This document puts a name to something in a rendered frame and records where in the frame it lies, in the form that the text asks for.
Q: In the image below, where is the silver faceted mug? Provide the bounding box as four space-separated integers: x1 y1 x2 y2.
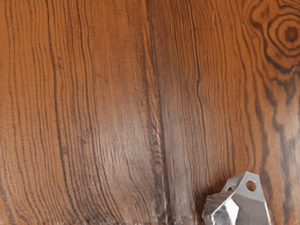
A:
202 171 272 225

